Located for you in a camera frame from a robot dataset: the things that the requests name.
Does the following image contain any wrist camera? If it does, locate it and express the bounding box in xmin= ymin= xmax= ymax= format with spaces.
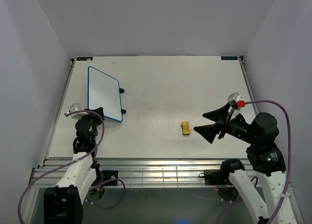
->
xmin=227 ymin=92 xmax=245 ymax=112
xmin=64 ymin=103 xmax=84 ymax=120

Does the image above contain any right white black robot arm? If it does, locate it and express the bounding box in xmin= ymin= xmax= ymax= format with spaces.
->
xmin=194 ymin=101 xmax=296 ymax=224

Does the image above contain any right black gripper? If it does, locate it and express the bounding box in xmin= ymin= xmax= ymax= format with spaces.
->
xmin=193 ymin=101 xmax=258 ymax=144

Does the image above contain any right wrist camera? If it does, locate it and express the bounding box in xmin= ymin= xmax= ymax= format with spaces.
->
xmin=227 ymin=92 xmax=245 ymax=112

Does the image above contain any left corner label sticker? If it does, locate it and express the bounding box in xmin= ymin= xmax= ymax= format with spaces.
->
xmin=76 ymin=57 xmax=93 ymax=61

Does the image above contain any black wire easel stand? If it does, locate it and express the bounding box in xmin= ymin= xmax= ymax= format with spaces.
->
xmin=119 ymin=88 xmax=127 ymax=115

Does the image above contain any blue framed whiteboard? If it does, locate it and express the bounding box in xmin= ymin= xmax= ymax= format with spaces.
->
xmin=87 ymin=66 xmax=126 ymax=122

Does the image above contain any yellow whiteboard eraser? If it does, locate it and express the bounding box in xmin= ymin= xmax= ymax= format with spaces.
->
xmin=181 ymin=121 xmax=191 ymax=135

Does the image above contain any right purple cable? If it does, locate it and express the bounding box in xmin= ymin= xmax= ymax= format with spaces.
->
xmin=195 ymin=99 xmax=292 ymax=224

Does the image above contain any aluminium frame rail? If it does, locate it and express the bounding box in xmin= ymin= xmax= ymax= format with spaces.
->
xmin=28 ymin=158 xmax=291 ymax=189

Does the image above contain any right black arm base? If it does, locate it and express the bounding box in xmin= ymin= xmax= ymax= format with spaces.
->
xmin=198 ymin=169 xmax=231 ymax=186

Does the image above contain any corner label sticker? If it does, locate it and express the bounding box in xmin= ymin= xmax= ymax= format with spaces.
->
xmin=221 ymin=56 xmax=238 ymax=60
xmin=76 ymin=57 xmax=93 ymax=61

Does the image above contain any right corner label sticker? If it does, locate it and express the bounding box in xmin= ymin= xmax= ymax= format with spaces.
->
xmin=221 ymin=56 xmax=238 ymax=60

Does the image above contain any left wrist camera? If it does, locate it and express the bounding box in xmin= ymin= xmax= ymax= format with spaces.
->
xmin=64 ymin=103 xmax=84 ymax=120

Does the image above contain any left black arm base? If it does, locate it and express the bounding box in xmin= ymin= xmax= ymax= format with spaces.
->
xmin=92 ymin=169 xmax=119 ymax=186

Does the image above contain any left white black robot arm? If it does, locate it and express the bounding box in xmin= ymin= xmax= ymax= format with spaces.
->
xmin=43 ymin=107 xmax=104 ymax=224

